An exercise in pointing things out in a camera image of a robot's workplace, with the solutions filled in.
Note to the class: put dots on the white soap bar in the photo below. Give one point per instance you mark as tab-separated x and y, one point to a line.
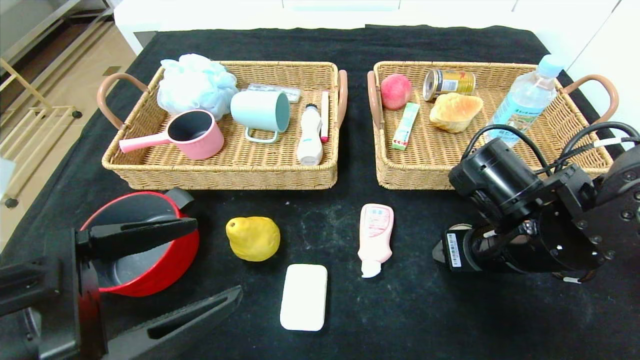
304	297

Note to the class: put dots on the pink plastic water scoop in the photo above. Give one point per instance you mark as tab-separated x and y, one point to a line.
205	144

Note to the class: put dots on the clear water bottle blue cap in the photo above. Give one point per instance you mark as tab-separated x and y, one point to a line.
525	102

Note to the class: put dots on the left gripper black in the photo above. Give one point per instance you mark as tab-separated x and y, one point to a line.
82	290

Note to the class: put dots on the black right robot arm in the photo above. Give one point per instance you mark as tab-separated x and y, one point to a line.
575	235

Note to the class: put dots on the white cabinet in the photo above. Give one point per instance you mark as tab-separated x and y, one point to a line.
225	15

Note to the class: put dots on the pink peach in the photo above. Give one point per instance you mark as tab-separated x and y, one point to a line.
396	92

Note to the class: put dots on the yellow pear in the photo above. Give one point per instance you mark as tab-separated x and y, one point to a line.
255	240

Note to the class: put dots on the pink lotion tube white cap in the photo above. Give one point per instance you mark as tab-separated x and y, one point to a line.
376	235

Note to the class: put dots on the golden striped bread roll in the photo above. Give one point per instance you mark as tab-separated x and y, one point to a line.
455	112

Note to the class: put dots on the grey metal shelf frame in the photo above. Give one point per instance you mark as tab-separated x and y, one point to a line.
25	20

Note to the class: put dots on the thin pink and white stick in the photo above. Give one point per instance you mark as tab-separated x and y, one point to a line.
325	114

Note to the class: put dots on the green chewing gum pack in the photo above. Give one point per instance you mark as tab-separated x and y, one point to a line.
406	126

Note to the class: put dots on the small tin can green label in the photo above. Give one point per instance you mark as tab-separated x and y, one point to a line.
460	227

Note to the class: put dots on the clear plastic flat case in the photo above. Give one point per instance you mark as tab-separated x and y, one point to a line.
280	92

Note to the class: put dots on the white bottle with black tip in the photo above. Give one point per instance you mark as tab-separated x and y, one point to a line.
310	139

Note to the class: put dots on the yellow drink can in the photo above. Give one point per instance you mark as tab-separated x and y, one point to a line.
455	82

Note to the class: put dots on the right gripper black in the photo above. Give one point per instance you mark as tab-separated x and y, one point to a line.
454	250

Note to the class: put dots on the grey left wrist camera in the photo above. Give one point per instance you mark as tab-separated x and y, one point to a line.
6	180

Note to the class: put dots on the light blue mesh bath pouf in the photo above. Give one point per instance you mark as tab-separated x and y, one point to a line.
195	84

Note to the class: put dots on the black table cloth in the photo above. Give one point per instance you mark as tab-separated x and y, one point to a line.
400	310

